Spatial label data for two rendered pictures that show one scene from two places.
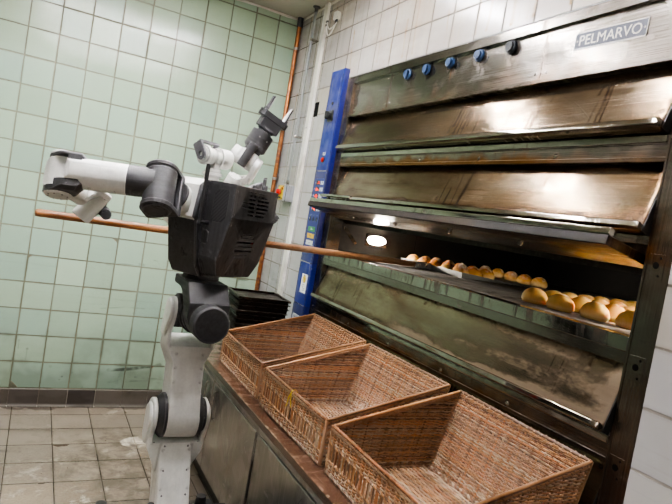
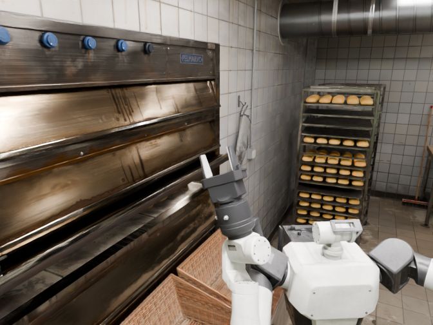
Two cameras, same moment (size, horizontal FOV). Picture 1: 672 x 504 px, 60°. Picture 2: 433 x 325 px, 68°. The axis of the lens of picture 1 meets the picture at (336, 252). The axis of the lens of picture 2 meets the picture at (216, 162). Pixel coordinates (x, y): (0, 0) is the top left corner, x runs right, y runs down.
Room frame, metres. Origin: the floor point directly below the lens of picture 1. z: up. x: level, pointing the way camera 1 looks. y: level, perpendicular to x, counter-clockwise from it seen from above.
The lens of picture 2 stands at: (2.71, 0.93, 1.96)
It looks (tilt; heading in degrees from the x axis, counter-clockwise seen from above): 16 degrees down; 234
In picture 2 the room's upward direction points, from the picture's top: straight up
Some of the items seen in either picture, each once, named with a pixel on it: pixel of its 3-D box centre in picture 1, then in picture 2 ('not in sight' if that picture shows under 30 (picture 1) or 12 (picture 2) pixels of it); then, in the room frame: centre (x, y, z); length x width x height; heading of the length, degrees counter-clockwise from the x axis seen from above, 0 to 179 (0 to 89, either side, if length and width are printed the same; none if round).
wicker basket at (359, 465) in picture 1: (446, 466); (232, 273); (1.60, -0.41, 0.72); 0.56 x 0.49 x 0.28; 26
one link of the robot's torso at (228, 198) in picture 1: (217, 224); (320, 280); (1.88, 0.39, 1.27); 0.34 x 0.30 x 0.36; 147
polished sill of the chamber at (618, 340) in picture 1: (429, 284); (122, 247); (2.29, -0.38, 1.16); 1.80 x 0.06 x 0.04; 27
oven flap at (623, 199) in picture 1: (441, 188); (118, 169); (2.28, -0.36, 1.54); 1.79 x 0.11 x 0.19; 27
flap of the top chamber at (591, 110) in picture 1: (453, 121); (113, 108); (2.28, -0.36, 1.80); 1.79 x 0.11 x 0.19; 27
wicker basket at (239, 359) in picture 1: (289, 350); not in sight; (2.66, 0.14, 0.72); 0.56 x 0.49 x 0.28; 27
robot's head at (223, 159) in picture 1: (215, 160); (332, 235); (1.92, 0.44, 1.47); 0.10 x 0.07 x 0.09; 147
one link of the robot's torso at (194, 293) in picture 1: (201, 306); not in sight; (1.84, 0.39, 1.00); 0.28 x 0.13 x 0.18; 28
